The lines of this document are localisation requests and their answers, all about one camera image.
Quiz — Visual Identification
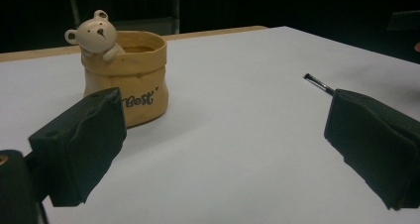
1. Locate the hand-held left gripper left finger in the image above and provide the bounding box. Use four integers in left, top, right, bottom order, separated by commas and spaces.
28, 86, 128, 208

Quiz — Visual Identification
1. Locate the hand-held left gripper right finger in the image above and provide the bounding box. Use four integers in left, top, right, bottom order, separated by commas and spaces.
323, 88, 420, 211

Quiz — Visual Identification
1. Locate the yellow bear pen holder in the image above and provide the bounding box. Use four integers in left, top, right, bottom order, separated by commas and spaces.
63, 9, 169, 129

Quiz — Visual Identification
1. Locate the black makeup brush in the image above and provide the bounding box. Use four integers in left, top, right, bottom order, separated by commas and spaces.
303, 72, 336, 96

